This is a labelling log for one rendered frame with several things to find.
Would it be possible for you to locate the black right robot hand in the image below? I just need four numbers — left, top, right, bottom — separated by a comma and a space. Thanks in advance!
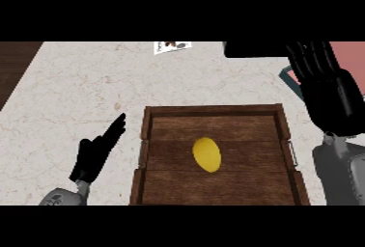
283, 41, 365, 137

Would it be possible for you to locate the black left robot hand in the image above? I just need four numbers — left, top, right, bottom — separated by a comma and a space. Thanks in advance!
67, 112, 128, 184

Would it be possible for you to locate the pink teal-rimmed mat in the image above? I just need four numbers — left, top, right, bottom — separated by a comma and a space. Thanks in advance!
277, 41, 365, 101

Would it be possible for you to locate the black appliance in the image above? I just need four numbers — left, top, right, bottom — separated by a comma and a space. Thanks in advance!
223, 41, 291, 59

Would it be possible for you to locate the brown wooden tray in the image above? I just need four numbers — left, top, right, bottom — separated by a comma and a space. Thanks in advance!
128, 102, 311, 206

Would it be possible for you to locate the white printed card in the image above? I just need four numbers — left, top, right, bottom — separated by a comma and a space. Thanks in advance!
152, 41, 193, 56

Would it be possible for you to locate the yellow lemon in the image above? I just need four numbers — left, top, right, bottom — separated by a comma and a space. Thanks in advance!
190, 136, 223, 174

